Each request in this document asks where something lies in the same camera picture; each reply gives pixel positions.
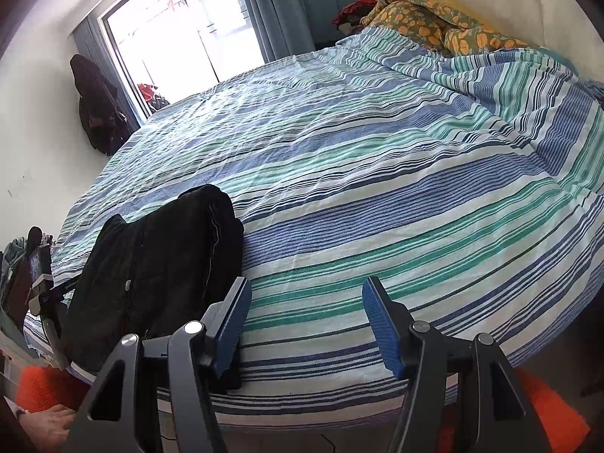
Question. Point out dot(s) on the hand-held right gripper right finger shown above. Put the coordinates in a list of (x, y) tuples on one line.
[(384, 332)]

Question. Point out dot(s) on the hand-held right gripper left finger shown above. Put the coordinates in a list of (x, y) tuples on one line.
[(233, 328)]

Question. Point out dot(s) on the black pants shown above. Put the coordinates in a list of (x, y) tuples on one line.
[(155, 269)]

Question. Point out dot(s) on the mixed clothes heap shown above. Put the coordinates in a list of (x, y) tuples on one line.
[(12, 264)]

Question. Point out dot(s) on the blue green striped bedspread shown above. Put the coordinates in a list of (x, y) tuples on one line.
[(401, 174)]

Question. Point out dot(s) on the person's foot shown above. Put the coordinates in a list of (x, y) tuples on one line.
[(49, 427)]

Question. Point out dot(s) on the dark hanging clothes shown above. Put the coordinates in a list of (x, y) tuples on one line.
[(99, 108)]

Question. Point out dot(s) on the orange rug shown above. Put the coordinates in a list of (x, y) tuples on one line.
[(542, 401)]

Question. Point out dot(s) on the red item by window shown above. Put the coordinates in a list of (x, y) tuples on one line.
[(151, 96)]

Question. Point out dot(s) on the blue grey curtain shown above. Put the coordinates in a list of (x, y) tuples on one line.
[(292, 4), (106, 66)]

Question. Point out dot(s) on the window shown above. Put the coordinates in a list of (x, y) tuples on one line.
[(179, 33)]

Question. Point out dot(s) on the orange floral blanket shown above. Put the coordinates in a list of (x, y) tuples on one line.
[(424, 19)]

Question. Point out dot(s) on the red black clothes pile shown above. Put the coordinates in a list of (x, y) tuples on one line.
[(351, 12)]

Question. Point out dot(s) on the teal pillow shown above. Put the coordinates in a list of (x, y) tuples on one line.
[(559, 59)]

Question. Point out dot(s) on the white padded headboard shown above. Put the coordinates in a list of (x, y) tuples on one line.
[(509, 0)]

